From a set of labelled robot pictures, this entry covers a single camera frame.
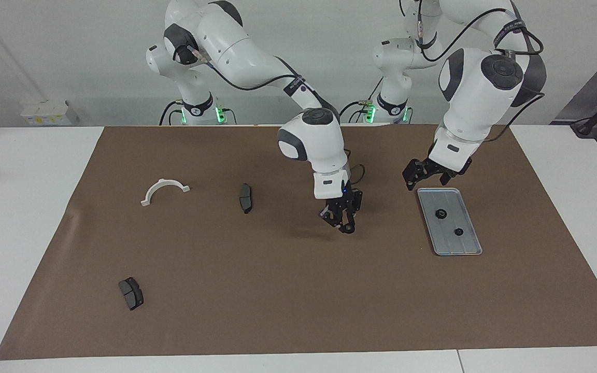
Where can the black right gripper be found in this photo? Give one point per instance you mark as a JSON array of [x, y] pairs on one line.
[[347, 202]]

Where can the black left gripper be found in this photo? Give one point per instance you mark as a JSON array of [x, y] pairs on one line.
[[436, 167]]

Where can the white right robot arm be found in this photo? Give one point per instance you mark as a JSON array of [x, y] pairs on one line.
[[319, 145]]

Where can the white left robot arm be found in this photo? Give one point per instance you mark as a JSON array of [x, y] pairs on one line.
[[477, 98]]

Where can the silver metal tray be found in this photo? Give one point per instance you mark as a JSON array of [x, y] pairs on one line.
[[464, 246]]

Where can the slim dark brake pad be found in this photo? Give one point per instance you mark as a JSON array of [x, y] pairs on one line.
[[245, 199]]

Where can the brown paper table mat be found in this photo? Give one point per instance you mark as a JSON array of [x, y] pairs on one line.
[[303, 311]]

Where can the split-face dark brake pad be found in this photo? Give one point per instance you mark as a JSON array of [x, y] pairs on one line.
[[131, 295]]

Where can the white curved plastic bracket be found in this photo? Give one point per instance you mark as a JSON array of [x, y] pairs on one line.
[[165, 182]]

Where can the white wall socket box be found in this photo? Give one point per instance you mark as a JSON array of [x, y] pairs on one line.
[[44, 111]]

